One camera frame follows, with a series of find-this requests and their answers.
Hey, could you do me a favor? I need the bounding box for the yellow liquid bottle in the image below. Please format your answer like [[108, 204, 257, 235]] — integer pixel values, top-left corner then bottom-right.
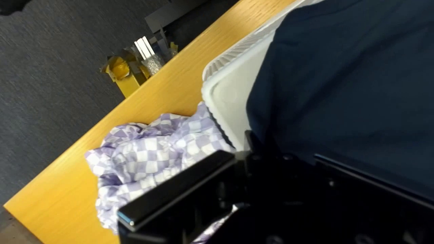
[[101, 54, 142, 98]]

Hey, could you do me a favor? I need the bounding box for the navy blue t-shirt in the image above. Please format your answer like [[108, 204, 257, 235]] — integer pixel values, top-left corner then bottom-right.
[[245, 0, 434, 201]]

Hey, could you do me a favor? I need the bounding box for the white plastic laundry basket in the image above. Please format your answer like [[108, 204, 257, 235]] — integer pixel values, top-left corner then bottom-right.
[[200, 0, 322, 153]]

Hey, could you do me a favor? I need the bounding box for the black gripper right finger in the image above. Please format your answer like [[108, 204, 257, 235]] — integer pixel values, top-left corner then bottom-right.
[[310, 153, 434, 244]]

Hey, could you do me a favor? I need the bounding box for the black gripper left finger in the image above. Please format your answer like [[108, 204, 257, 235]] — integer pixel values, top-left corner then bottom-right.
[[115, 149, 237, 233]]

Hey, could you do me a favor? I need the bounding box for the purple white checkered cloth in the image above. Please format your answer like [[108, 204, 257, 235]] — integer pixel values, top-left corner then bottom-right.
[[84, 101, 237, 244]]

